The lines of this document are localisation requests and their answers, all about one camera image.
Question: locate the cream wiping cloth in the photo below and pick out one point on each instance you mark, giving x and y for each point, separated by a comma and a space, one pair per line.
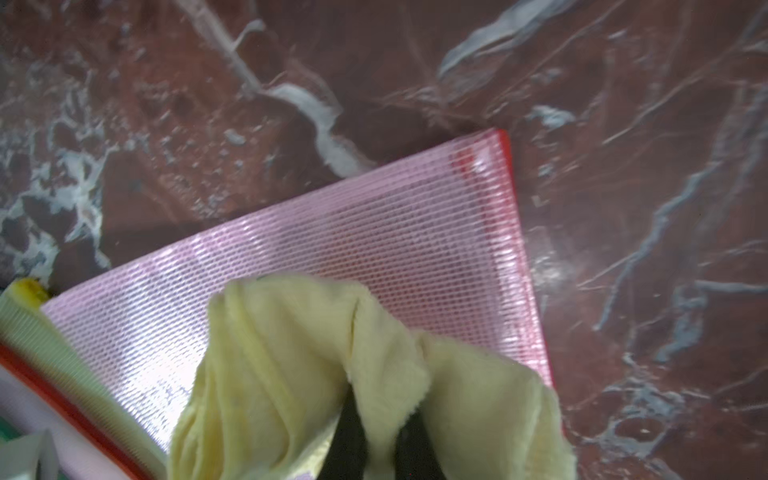
283, 351

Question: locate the pink mesh document bag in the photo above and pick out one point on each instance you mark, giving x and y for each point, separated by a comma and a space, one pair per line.
435, 236

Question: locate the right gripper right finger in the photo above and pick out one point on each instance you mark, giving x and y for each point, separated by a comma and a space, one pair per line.
415, 457

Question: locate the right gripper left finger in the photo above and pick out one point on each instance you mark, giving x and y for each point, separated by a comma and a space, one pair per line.
347, 456

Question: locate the pink red-zip mesh bag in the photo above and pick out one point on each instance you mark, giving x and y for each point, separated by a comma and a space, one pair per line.
45, 436

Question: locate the yellow mesh document bag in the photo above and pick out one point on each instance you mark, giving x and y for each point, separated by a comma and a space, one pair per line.
28, 332

